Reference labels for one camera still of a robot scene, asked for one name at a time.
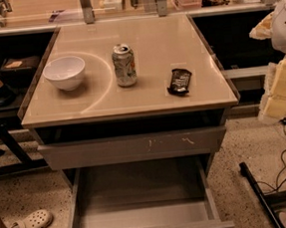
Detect grey drawer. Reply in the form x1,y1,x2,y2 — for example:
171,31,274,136
38,126,226,170
68,156,234,228

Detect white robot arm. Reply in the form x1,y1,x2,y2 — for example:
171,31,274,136
249,0,286,124

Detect grey drawer cabinet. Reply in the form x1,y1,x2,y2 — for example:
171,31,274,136
10,9,248,194

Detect grey top drawer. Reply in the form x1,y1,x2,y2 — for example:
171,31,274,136
38,126,226,170

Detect black snack bar wrapper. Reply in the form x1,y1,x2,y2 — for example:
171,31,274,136
166,68,191,96

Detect crushed soda can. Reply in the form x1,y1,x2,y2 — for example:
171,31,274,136
112,44,138,88

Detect white ceramic bowl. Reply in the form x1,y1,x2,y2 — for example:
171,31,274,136
43,56,86,91

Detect white box on bench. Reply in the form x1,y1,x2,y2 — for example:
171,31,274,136
103,0,125,12

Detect white clog shoe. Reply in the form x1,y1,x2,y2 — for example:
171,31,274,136
6,209,53,228

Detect black metal stand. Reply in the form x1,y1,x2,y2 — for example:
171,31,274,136
239,162,286,228

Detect black left table frame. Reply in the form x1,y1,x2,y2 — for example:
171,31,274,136
0,98,50,177

